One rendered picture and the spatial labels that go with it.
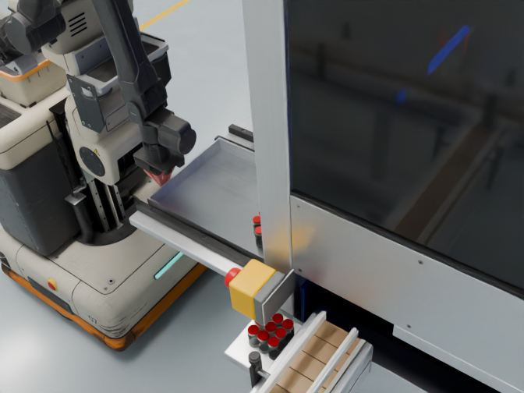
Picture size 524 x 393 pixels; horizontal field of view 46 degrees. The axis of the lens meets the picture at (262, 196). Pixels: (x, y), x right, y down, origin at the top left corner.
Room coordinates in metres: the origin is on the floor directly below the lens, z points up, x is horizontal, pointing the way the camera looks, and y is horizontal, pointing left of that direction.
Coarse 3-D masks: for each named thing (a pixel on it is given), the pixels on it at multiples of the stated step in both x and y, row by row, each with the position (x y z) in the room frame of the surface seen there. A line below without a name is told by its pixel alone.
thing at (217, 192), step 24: (216, 144) 1.20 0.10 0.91; (192, 168) 1.13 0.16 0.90; (216, 168) 1.14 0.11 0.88; (240, 168) 1.13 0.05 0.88; (168, 192) 1.06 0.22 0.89; (192, 192) 1.06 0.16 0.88; (216, 192) 1.05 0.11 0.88; (240, 192) 1.05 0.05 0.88; (192, 216) 0.98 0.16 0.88; (216, 216) 0.97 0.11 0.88; (240, 216) 0.97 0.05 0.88; (240, 240) 0.89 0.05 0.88
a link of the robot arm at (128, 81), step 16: (96, 0) 1.05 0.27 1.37; (112, 0) 1.04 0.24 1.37; (112, 16) 1.04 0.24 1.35; (128, 16) 1.06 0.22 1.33; (112, 32) 1.05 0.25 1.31; (128, 32) 1.05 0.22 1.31; (112, 48) 1.06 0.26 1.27; (128, 48) 1.04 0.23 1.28; (128, 64) 1.04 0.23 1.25; (144, 64) 1.05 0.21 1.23; (128, 80) 1.04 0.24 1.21; (144, 80) 1.04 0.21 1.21; (160, 80) 1.07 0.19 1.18; (128, 96) 1.04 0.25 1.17; (144, 96) 1.03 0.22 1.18; (160, 96) 1.06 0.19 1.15; (144, 112) 1.02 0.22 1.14
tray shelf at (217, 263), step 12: (252, 144) 1.22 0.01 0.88; (132, 216) 1.00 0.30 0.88; (144, 216) 0.99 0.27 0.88; (144, 228) 0.96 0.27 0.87; (156, 228) 0.95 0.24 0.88; (168, 228) 0.95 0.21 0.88; (168, 240) 0.91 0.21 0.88; (180, 240) 0.91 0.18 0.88; (192, 240) 0.91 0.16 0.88; (192, 252) 0.87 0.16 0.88; (204, 252) 0.87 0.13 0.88; (204, 264) 0.85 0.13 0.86; (216, 264) 0.83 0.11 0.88; (228, 264) 0.83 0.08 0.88; (300, 312) 0.70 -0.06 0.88
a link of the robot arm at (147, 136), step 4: (148, 124) 1.05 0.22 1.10; (140, 128) 1.05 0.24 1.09; (144, 128) 1.04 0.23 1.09; (148, 128) 1.04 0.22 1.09; (152, 128) 1.04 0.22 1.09; (156, 128) 1.04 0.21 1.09; (140, 132) 1.05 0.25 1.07; (144, 132) 1.04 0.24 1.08; (148, 132) 1.04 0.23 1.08; (152, 132) 1.04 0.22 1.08; (156, 132) 1.04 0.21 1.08; (144, 136) 1.04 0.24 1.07; (148, 136) 1.04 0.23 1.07; (152, 136) 1.04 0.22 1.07; (156, 136) 1.04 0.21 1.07; (144, 140) 1.05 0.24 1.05; (148, 140) 1.04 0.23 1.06; (152, 140) 1.04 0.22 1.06; (156, 140) 1.04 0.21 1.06
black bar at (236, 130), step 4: (232, 124) 1.29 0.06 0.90; (228, 128) 1.28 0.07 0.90; (232, 128) 1.27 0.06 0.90; (236, 128) 1.27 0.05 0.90; (240, 128) 1.27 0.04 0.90; (228, 132) 1.28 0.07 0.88; (232, 132) 1.27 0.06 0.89; (236, 132) 1.26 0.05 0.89; (240, 132) 1.25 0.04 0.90; (244, 132) 1.25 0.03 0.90; (248, 132) 1.25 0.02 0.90; (252, 132) 1.25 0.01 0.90; (240, 136) 1.25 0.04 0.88; (244, 136) 1.25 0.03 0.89; (248, 136) 1.24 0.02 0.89; (252, 136) 1.23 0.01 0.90; (252, 140) 1.23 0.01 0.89
